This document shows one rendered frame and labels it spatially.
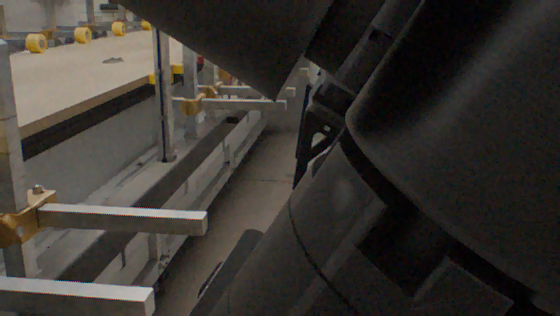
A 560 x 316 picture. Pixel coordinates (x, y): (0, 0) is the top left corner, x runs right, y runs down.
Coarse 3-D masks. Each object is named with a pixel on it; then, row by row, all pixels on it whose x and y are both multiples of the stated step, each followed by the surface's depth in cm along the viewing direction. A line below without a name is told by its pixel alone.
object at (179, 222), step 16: (48, 208) 94; (64, 208) 94; (80, 208) 94; (96, 208) 94; (112, 208) 94; (128, 208) 94; (48, 224) 94; (64, 224) 93; (80, 224) 93; (96, 224) 92; (112, 224) 92; (128, 224) 92; (144, 224) 91; (160, 224) 91; (176, 224) 90; (192, 224) 90
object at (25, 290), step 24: (0, 288) 68; (24, 288) 68; (48, 288) 68; (72, 288) 68; (96, 288) 68; (120, 288) 68; (144, 288) 68; (24, 312) 69; (48, 312) 68; (72, 312) 68; (96, 312) 67; (120, 312) 67; (144, 312) 66
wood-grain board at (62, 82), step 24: (72, 48) 273; (96, 48) 272; (120, 48) 272; (144, 48) 271; (24, 72) 195; (48, 72) 195; (72, 72) 194; (96, 72) 194; (120, 72) 194; (144, 72) 194; (24, 96) 151; (48, 96) 151; (72, 96) 151; (96, 96) 152; (24, 120) 123; (48, 120) 129
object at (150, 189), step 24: (240, 96) 259; (216, 120) 212; (192, 144) 181; (216, 144) 206; (168, 168) 157; (192, 168) 177; (120, 192) 138; (144, 192) 139; (168, 192) 155; (72, 240) 112; (96, 240) 113; (120, 240) 124; (48, 264) 102; (72, 264) 103; (96, 264) 113; (0, 312) 87
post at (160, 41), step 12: (156, 36) 153; (168, 36) 156; (156, 48) 154; (168, 48) 157; (156, 60) 155; (168, 60) 157; (156, 72) 156; (168, 72) 158; (156, 84) 157; (168, 84) 158; (156, 96) 158; (168, 96) 158; (168, 108) 159; (168, 120) 160; (168, 132) 161; (168, 144) 162; (168, 156) 162
